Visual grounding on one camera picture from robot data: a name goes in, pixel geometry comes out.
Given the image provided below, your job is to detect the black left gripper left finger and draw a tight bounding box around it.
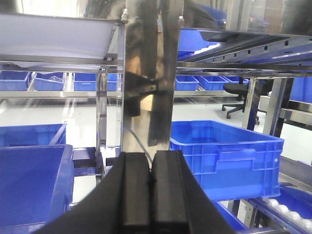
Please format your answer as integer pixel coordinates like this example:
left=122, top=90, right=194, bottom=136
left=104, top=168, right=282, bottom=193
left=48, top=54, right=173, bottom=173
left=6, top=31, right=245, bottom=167
left=36, top=152, right=150, bottom=234

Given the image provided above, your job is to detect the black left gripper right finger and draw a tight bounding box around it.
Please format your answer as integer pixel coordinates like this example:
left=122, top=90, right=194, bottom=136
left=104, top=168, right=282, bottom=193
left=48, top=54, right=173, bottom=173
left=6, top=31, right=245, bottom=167
left=151, top=150, right=234, bottom=234

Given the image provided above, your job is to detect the white shelf panel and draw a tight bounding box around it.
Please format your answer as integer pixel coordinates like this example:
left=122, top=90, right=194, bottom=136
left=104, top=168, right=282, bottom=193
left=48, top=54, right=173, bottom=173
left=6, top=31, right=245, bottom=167
left=0, top=14, right=115, bottom=59

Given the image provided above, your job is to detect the large blue ribbed crate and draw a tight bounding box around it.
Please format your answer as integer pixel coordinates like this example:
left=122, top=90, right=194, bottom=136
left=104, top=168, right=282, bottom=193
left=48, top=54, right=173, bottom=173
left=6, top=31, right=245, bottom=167
left=170, top=120, right=284, bottom=201

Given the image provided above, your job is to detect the blue bin lower left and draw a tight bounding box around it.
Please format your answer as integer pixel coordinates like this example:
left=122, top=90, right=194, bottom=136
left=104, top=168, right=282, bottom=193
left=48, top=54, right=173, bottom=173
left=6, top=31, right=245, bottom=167
left=0, top=144, right=74, bottom=234

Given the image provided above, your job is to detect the blue bin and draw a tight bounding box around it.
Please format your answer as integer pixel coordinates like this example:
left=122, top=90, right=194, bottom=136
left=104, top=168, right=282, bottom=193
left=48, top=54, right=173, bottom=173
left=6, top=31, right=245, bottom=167
left=0, top=123, right=67, bottom=147
left=0, top=144, right=74, bottom=234

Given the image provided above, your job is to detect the blue bin behind left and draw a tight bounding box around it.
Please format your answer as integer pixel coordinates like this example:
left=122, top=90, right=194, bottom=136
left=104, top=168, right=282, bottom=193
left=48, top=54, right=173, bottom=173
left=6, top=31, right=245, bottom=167
left=0, top=123, right=67, bottom=147

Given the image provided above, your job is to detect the black office chair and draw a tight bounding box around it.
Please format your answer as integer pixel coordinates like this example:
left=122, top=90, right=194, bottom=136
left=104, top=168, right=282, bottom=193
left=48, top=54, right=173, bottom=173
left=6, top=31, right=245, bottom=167
left=221, top=82, right=260, bottom=126

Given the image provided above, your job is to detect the roller conveyor rail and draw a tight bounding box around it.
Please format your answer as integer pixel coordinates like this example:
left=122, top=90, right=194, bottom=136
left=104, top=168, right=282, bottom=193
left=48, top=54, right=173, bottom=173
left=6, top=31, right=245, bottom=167
left=250, top=186, right=312, bottom=234

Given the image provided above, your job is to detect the stainless steel shelf post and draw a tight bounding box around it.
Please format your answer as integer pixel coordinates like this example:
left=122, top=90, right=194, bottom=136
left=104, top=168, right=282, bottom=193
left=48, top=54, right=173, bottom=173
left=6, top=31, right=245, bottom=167
left=121, top=0, right=184, bottom=157

